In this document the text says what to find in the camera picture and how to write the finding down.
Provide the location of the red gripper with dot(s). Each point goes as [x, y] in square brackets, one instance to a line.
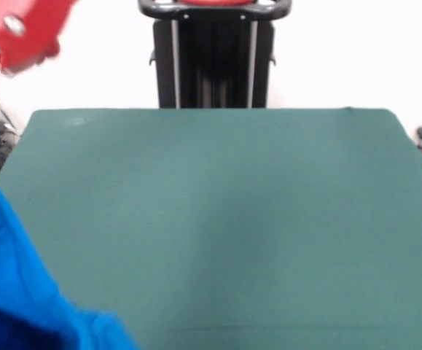
[24, 36]

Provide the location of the blue printed t-shirt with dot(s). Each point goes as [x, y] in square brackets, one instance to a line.
[21, 273]

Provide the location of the dark green tablecloth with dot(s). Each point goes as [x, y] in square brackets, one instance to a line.
[232, 218]

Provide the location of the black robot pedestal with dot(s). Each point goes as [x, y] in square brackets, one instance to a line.
[214, 62]

